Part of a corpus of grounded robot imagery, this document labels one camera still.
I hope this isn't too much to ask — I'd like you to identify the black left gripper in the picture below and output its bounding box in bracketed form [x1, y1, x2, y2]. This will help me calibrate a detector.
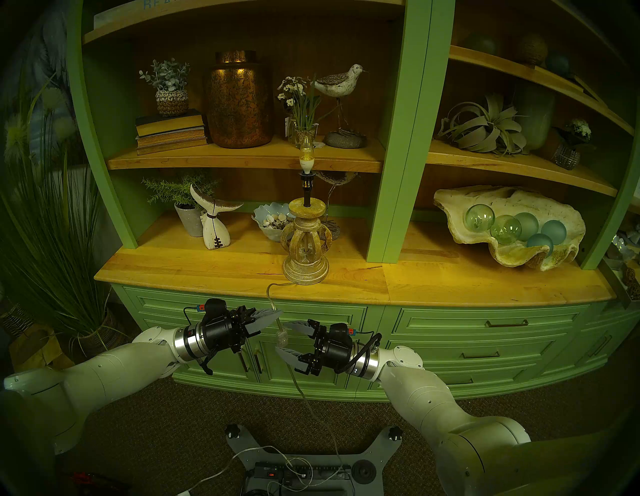
[200, 308, 284, 355]

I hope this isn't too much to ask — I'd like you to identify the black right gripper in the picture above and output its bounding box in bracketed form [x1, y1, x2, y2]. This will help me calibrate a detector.
[274, 320, 357, 376]

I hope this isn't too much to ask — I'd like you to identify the clear lamp cable with switch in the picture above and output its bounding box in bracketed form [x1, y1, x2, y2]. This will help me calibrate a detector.
[266, 282, 346, 481]

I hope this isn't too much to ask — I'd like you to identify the carved wooden table lamp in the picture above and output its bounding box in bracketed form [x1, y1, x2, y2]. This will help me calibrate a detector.
[280, 171, 333, 286]

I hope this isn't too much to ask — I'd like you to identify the white whale tail figurine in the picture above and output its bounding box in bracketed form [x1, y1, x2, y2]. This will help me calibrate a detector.
[190, 184, 244, 251]

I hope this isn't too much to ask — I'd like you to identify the shell bowl with pebbles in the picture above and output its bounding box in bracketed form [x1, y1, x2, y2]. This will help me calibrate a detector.
[251, 202, 296, 243]

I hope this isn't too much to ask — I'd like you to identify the fern in grey pot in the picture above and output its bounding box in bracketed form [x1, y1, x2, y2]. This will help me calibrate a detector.
[141, 174, 221, 238]

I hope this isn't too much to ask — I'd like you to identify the black power strip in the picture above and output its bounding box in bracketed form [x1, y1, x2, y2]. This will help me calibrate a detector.
[252, 461, 353, 488]

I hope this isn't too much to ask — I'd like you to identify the green wooden shelf cabinet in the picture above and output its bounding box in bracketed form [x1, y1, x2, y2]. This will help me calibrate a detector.
[67, 0, 640, 403]

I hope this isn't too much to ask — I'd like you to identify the long-legged brown bird figurine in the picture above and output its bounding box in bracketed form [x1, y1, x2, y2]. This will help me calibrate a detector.
[316, 171, 358, 241]

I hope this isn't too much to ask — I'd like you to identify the candle-shaped light bulb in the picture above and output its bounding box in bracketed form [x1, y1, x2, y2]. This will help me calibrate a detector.
[298, 135, 316, 173]

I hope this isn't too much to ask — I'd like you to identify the glass vase with white flowers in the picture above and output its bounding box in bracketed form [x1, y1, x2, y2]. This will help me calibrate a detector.
[277, 76, 323, 149]

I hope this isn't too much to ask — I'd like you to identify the clear green glass ball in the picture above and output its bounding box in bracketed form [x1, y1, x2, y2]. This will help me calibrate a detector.
[464, 204, 496, 233]
[490, 215, 522, 245]

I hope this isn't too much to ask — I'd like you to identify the large copper vase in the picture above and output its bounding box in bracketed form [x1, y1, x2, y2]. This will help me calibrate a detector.
[202, 50, 275, 149]

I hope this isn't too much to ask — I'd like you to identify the tall grass plant with flowers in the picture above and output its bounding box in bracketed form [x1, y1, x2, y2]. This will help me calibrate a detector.
[0, 75, 131, 358]

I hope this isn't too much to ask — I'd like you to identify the giant clam shell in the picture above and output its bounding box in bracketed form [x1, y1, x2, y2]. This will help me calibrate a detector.
[433, 185, 587, 272]

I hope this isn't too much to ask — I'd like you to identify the brown paper bag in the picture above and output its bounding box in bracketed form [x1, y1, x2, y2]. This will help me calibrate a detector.
[9, 324, 76, 373]

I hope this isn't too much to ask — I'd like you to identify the small plant in woven pot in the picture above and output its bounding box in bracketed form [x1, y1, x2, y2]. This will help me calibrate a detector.
[139, 58, 192, 118]

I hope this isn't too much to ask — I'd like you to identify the striped woven basket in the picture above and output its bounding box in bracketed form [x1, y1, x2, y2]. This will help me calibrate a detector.
[0, 301, 32, 338]

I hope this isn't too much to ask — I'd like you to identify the speckled bird figurine on stone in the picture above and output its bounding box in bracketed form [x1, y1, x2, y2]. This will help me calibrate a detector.
[314, 64, 368, 150]

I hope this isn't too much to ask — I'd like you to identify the frosted teal glass ball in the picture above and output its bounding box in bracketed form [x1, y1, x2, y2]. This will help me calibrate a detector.
[514, 212, 540, 241]
[526, 233, 555, 257]
[541, 220, 568, 246]

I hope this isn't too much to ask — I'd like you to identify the pale air plant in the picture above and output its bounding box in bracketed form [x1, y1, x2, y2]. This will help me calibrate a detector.
[439, 92, 528, 156]

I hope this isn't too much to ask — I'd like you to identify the small plant in glass vase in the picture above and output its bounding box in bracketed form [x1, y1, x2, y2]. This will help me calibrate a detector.
[551, 118, 593, 171]

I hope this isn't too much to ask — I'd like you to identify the tall green glass vase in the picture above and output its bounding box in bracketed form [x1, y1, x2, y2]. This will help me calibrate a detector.
[515, 82, 557, 151]

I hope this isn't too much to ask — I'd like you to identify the side shelf with trinkets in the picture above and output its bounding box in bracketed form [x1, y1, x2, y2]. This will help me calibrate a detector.
[600, 225, 640, 306]

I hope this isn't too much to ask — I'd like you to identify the white beach sign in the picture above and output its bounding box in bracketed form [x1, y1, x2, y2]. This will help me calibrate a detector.
[92, 0, 166, 28]

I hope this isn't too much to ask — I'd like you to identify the dark green decorative ball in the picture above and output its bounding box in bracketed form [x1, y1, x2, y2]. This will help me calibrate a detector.
[462, 32, 498, 56]

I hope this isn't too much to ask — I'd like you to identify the woven brown decorative ball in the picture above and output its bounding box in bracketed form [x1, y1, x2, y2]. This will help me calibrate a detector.
[512, 31, 549, 66]

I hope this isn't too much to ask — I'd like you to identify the dark teal decorative ball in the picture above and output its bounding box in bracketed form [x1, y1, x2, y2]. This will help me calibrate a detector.
[545, 50, 571, 77]

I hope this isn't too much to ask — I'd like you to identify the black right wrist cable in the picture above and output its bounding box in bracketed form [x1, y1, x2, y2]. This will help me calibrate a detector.
[340, 330, 383, 375]

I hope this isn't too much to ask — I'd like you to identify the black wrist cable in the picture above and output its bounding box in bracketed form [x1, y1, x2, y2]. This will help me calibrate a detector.
[182, 305, 216, 378]
[340, 330, 383, 375]

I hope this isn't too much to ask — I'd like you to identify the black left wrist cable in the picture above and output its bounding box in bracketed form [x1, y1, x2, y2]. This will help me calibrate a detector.
[182, 305, 216, 378]

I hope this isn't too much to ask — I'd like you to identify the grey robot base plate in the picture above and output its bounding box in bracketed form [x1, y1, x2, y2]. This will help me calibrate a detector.
[224, 424, 403, 496]

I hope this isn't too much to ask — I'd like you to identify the thin white power cable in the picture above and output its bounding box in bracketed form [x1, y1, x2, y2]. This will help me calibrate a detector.
[177, 445, 321, 496]

